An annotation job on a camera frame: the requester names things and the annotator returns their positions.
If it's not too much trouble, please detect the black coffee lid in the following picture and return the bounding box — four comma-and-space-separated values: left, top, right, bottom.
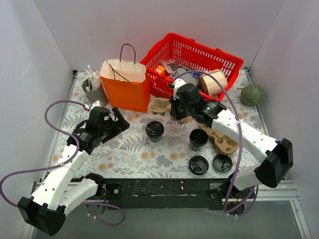
213, 154, 233, 173
146, 121, 164, 137
188, 155, 209, 175

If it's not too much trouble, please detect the black paper coffee cup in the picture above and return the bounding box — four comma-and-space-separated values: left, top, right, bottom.
189, 128, 208, 151

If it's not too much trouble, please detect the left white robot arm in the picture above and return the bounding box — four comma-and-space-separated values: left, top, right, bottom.
17, 106, 130, 236

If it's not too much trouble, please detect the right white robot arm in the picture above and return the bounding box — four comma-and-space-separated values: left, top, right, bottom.
170, 79, 293, 198

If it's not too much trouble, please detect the grey crumpled bag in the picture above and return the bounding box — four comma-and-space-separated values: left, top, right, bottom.
174, 68, 198, 87

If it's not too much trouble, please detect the beige tape roll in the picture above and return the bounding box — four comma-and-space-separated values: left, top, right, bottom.
198, 69, 228, 98

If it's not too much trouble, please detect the floral patterned table mat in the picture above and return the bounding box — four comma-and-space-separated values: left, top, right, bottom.
61, 70, 266, 178

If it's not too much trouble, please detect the orange paper gift bag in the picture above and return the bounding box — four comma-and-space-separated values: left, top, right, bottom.
100, 57, 151, 113

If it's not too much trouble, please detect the grey cup with straws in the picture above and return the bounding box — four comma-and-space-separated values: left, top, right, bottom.
82, 65, 109, 107

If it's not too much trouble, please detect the orange snack packet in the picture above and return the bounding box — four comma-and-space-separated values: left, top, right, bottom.
155, 65, 166, 76

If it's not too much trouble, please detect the red plastic shopping basket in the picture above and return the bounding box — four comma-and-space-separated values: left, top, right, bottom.
141, 33, 244, 99

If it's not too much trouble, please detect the brown cardboard cup carrier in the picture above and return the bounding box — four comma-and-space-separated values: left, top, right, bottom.
200, 124, 239, 155

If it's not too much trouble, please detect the green round melon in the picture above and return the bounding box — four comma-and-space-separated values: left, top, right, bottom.
241, 84, 266, 107

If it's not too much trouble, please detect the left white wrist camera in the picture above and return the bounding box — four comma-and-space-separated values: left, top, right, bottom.
84, 100, 102, 111

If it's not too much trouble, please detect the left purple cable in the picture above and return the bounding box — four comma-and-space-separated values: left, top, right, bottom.
0, 100, 126, 227

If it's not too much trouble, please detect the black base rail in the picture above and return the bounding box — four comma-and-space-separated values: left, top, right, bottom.
88, 178, 226, 210

